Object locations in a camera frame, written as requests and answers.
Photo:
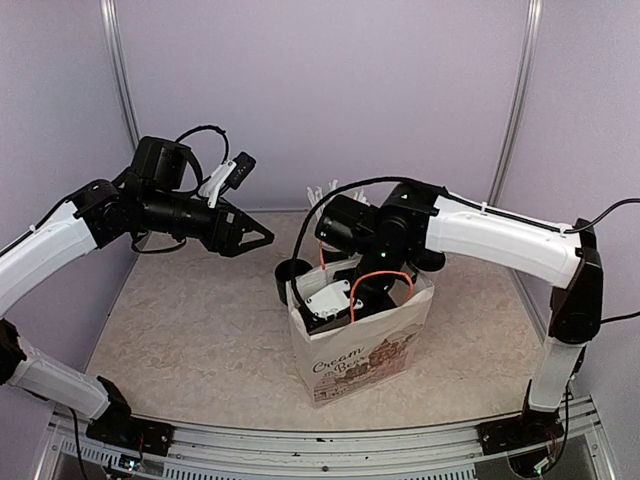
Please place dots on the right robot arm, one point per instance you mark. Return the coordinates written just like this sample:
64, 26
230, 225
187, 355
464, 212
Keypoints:
393, 221

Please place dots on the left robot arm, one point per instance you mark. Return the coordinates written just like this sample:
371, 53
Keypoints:
163, 190

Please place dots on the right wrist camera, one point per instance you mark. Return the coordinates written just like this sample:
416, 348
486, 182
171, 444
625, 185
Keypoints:
328, 309

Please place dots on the right aluminium frame post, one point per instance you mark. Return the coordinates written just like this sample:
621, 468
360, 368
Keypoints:
518, 101

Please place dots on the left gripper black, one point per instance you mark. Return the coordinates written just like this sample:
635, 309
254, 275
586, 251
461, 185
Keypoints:
225, 239

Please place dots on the aluminium frame post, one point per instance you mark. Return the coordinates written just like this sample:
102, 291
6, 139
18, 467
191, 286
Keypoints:
115, 49
518, 101

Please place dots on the white paper takeout bag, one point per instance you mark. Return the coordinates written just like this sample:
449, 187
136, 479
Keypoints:
356, 355

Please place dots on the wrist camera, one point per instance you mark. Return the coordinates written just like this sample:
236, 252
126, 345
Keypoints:
229, 175
328, 309

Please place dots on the left aluminium frame post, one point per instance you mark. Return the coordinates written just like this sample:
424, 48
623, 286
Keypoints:
115, 49

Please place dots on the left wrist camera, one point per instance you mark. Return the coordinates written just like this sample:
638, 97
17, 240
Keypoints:
229, 175

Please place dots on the black cup with straws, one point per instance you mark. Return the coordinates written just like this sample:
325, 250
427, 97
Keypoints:
330, 254

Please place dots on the white wrapped straws bundle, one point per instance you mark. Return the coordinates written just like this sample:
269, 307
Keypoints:
316, 193

